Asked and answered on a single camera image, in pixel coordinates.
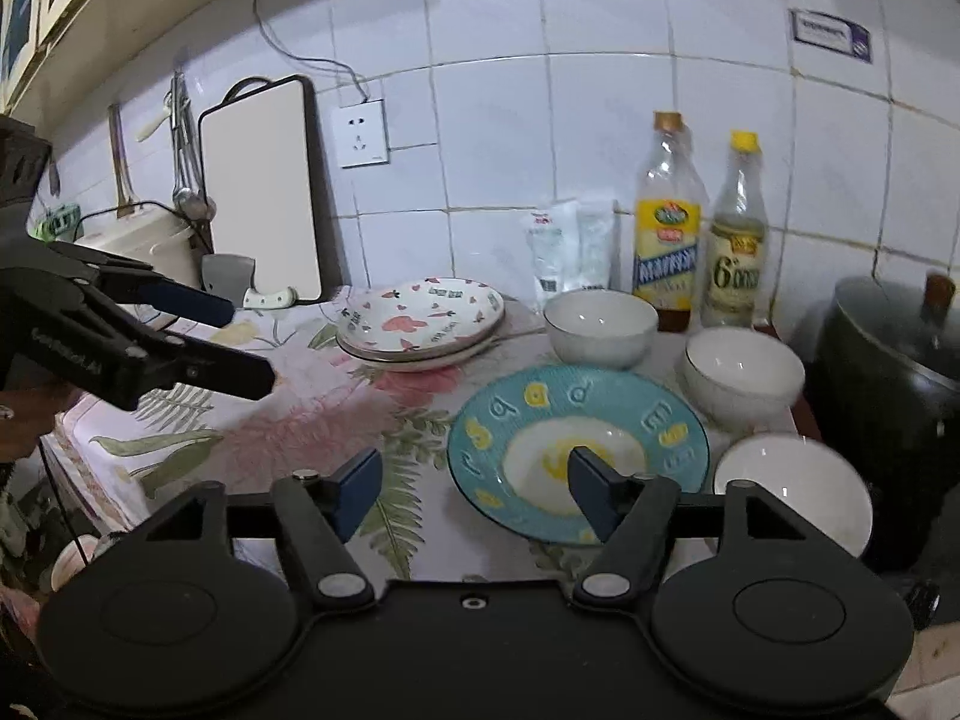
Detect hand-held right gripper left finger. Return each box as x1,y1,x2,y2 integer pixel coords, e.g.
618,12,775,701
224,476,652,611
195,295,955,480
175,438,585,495
142,448,385,612

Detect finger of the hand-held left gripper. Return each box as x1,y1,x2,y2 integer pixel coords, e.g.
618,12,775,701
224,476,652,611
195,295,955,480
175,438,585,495
49,240,235,328
15,281,275,412

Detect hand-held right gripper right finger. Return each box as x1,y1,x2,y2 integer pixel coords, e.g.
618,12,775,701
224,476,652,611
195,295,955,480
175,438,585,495
568,447,809,611

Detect blue plate yellow letters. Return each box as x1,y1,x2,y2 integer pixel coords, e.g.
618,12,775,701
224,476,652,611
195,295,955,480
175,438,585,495
448,364,710,547

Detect white plate heart print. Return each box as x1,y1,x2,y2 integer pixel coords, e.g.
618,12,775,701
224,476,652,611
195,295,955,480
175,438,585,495
337,326,505,374

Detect white bowl dark rim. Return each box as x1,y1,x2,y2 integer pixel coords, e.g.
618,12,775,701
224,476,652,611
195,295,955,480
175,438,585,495
681,326,806,436
543,289,659,370
712,433,875,557

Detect floral plates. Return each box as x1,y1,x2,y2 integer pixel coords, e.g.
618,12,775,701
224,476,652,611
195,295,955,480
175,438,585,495
337,277,505,355

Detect green power strip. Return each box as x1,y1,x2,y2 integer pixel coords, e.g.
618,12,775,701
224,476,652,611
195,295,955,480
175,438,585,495
30,202,80,237

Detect white rice cooker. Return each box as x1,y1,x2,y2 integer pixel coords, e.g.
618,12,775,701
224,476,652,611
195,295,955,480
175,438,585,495
75,206,197,293

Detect floral tablecloth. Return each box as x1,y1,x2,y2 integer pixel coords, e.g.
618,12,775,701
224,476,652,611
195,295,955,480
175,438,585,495
41,285,796,586

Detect hanging wooden spatula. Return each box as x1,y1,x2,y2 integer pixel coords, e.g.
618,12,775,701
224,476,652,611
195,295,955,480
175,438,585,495
109,103,136,211

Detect white cutting board black rim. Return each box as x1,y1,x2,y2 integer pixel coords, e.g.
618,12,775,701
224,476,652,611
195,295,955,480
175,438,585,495
197,75,336,302

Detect hanging metal ladles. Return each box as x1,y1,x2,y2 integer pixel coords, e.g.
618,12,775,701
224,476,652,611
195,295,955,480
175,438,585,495
166,71,218,222

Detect pale round cup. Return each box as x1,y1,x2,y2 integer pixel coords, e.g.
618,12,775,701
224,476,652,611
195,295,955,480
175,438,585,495
51,535,98,592

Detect clear plastic seasoning bag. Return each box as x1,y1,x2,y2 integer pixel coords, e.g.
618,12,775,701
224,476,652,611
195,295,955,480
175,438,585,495
576,201,617,292
525,199,582,308

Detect yellow label brown liquid bottle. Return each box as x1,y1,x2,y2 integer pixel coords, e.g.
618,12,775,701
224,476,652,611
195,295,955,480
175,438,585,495
632,112,706,332

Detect clear liquid bottle yellow cap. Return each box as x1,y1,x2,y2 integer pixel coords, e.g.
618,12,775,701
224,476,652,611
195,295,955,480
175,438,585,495
701,131,770,329

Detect black pot with glass lid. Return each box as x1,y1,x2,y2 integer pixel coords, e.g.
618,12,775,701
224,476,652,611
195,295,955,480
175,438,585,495
806,272,960,571

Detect cleaver white handle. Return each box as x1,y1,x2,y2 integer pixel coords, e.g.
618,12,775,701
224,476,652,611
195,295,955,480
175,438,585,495
201,253,301,310

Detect white wall socket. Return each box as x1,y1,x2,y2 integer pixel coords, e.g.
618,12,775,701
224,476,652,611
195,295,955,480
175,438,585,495
332,99,391,169

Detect black wall cable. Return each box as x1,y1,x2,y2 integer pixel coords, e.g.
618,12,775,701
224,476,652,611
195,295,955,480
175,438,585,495
253,0,370,104

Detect blue white wall sticker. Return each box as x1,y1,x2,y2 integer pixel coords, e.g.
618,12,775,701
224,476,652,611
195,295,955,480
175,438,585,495
789,9,872,63

